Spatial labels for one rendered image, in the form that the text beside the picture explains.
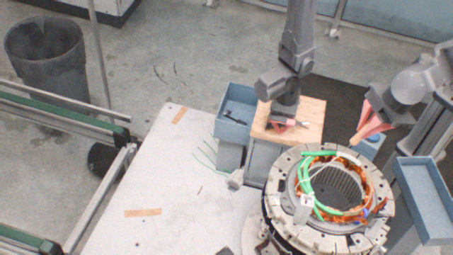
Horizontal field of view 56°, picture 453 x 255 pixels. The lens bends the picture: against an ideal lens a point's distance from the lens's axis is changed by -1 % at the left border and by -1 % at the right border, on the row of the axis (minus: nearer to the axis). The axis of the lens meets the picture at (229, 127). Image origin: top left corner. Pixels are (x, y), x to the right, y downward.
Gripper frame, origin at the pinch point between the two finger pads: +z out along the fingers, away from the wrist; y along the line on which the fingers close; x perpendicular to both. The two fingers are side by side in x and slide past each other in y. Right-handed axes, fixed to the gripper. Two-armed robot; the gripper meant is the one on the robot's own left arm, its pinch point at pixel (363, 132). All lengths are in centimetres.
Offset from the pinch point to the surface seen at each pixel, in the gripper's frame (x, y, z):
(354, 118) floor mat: 142, -90, 96
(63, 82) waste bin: -28, -125, 122
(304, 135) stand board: 12.4, -19.0, 25.9
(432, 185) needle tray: 41.8, 4.2, 17.3
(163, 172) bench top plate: -12, -34, 67
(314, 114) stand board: 18.7, -25.8, 24.0
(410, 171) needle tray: 38.6, -1.7, 19.0
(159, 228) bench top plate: -18, -14, 67
